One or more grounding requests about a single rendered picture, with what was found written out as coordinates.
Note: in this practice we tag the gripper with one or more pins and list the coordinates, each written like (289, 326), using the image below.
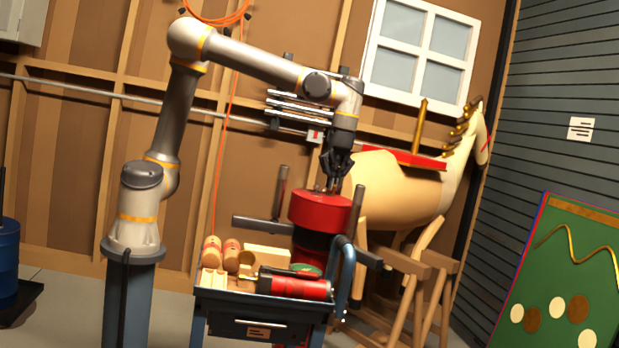
(342, 135)

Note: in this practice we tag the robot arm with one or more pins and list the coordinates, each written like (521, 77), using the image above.
(188, 101)

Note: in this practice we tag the dark grey rotor bar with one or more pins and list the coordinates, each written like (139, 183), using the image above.
(365, 257)
(261, 224)
(357, 208)
(280, 191)

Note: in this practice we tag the red and black turnstile hub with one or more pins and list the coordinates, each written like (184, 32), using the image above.
(319, 212)

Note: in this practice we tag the yellow round token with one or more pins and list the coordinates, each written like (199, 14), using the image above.
(246, 257)

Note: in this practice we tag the cream carousel horse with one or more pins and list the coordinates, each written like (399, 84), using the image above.
(401, 193)

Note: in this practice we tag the green round tin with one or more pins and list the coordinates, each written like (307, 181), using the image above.
(305, 268)

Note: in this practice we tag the pale wooden block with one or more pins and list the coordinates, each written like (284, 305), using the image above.
(271, 255)

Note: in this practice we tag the wooden sawhorse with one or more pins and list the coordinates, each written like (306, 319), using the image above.
(408, 270)
(442, 270)

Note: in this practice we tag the red and black cylinder tool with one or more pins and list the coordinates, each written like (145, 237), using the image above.
(295, 286)

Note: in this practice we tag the wooden cylinder with red band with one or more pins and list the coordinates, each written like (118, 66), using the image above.
(230, 255)
(211, 252)

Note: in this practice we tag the white framed window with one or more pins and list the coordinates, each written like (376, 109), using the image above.
(420, 54)

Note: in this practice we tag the blue cart with dark tray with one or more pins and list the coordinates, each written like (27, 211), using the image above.
(271, 314)

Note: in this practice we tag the pale wooden grooved tray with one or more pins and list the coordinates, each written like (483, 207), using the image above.
(213, 279)

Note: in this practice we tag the grey roller door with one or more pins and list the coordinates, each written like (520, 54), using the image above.
(546, 72)

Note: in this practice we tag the white paper sign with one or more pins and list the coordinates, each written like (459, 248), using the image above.
(580, 129)

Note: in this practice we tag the green painted game board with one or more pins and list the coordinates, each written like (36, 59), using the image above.
(566, 280)

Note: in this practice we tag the black floor mat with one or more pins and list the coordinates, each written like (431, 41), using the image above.
(26, 295)

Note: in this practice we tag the blue drum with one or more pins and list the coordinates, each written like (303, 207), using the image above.
(8, 263)

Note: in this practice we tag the white and red wall box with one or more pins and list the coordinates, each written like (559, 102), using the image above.
(314, 136)

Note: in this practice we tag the wall rack of metal tubes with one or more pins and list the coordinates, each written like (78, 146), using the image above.
(295, 109)

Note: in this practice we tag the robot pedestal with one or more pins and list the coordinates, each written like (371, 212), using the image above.
(138, 299)

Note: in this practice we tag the grey metal wall pipe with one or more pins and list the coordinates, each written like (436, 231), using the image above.
(96, 93)

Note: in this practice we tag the grey wall cabinet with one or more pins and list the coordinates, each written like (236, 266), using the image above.
(22, 19)

